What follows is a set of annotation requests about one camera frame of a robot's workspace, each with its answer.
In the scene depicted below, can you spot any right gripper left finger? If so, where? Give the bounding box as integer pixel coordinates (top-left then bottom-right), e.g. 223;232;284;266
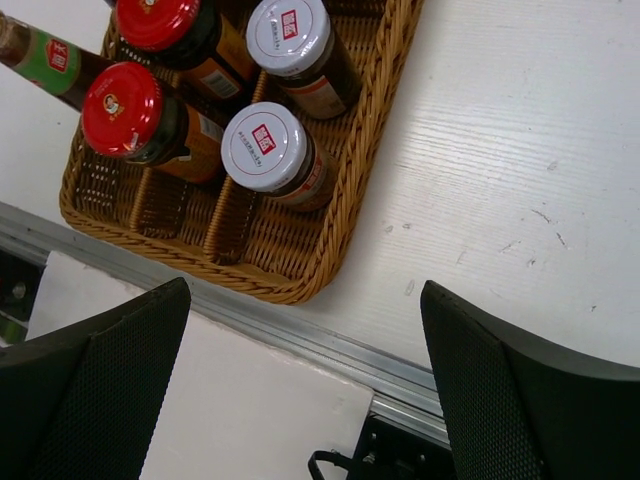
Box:
1;278;191;479

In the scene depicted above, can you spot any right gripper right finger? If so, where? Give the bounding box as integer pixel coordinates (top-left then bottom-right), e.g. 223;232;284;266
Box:
420;281;639;479

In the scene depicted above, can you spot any red lid chili jar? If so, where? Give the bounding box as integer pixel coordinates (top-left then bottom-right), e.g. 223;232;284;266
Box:
115;0;259;105
81;62;223;185

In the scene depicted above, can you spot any white lid jar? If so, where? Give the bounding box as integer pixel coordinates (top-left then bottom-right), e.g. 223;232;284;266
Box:
221;102;338;212
246;0;361;120

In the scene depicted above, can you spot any green label sauce bottle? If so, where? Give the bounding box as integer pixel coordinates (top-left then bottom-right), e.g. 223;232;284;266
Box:
1;13;114;112

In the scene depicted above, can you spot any wicker divided basket tray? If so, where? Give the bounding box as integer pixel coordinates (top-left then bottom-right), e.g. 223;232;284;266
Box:
59;1;422;305

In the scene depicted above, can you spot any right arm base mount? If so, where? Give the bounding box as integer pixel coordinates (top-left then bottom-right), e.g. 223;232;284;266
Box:
307;414;457;480

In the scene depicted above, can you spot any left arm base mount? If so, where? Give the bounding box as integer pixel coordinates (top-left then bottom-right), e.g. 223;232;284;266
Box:
0;250;44;347

